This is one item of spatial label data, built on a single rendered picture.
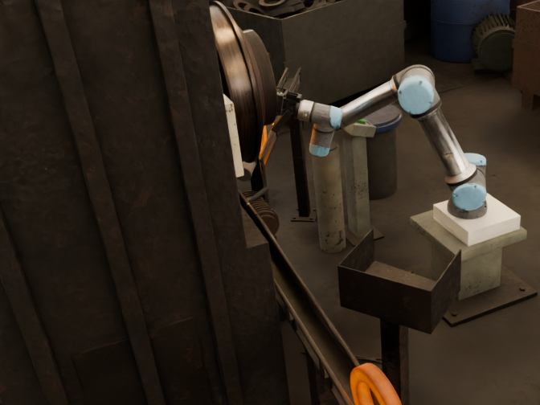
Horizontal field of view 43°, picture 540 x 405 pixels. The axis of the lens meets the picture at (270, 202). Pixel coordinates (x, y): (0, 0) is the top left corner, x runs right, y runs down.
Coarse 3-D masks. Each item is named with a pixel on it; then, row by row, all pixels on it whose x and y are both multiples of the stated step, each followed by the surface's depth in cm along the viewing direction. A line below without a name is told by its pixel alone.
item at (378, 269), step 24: (360, 264) 193; (384, 264) 199; (456, 264) 181; (360, 288) 181; (384, 288) 176; (408, 288) 171; (432, 288) 168; (456, 288) 185; (360, 312) 185; (384, 312) 180; (408, 312) 175; (432, 312) 172; (384, 336) 195; (384, 360) 199; (408, 360) 202; (408, 384) 206
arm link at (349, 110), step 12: (432, 72) 237; (384, 84) 247; (396, 84) 242; (360, 96) 253; (372, 96) 248; (384, 96) 246; (396, 96) 245; (348, 108) 253; (360, 108) 251; (372, 108) 250; (348, 120) 254
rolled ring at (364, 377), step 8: (360, 368) 142; (368, 368) 141; (376, 368) 141; (352, 376) 148; (360, 376) 143; (368, 376) 139; (376, 376) 138; (384, 376) 138; (352, 384) 149; (360, 384) 146; (368, 384) 140; (376, 384) 137; (384, 384) 137; (352, 392) 151; (360, 392) 148; (368, 392) 149; (376, 392) 137; (384, 392) 136; (392, 392) 136; (360, 400) 149; (368, 400) 149; (384, 400) 135; (392, 400) 135
